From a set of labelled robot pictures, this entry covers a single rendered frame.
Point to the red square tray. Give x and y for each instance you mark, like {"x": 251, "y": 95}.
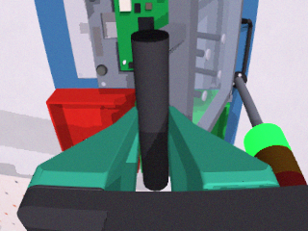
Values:
{"x": 74, "y": 121}

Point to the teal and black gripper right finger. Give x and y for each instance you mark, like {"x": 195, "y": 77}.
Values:
{"x": 201, "y": 161}

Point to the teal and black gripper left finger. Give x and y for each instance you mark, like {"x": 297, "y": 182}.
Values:
{"x": 98, "y": 161}

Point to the green bin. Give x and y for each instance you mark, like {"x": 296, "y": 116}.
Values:
{"x": 220, "y": 127}

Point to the green circuit board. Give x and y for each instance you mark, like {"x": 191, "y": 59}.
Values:
{"x": 134, "y": 15}

